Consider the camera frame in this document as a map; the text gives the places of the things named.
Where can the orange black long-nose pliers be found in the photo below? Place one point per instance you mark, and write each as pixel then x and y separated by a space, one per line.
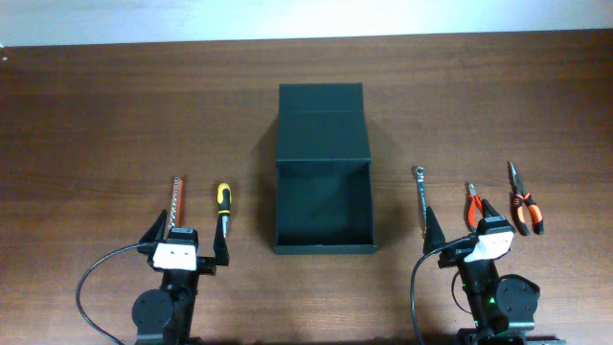
pixel 521 198

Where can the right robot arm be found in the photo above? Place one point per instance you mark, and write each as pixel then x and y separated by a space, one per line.
pixel 502 307

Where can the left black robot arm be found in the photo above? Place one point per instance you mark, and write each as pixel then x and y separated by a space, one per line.
pixel 164 315

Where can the small red cutting pliers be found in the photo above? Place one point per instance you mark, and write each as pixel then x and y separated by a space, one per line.
pixel 473 204

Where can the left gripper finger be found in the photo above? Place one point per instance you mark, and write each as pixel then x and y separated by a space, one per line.
pixel 220 245
pixel 154 235

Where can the dark green open box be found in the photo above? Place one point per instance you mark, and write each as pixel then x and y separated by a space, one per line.
pixel 324 202

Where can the orange socket bit rail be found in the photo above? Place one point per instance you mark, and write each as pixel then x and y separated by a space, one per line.
pixel 176 203

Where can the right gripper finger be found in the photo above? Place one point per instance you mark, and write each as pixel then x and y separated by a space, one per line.
pixel 487 210
pixel 434 237

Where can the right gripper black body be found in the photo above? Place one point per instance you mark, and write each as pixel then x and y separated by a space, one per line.
pixel 474 273

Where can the yellow black screwdriver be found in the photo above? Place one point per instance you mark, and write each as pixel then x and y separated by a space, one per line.
pixel 224 202

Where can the silver ratchet wrench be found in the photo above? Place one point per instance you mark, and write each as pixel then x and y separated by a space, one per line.
pixel 419 175

